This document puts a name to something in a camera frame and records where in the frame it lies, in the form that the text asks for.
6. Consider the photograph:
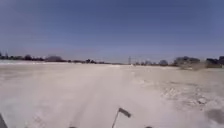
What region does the row of trees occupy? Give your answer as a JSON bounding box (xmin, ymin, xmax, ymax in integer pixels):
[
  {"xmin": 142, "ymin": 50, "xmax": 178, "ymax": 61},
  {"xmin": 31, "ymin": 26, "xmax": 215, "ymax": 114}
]
[{"xmin": 0, "ymin": 52, "xmax": 224, "ymax": 70}]

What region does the pale sandy ground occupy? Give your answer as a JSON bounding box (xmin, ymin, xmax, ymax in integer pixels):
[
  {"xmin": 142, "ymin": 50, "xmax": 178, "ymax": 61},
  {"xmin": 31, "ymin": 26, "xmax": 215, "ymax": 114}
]
[{"xmin": 0, "ymin": 61, "xmax": 224, "ymax": 128}]

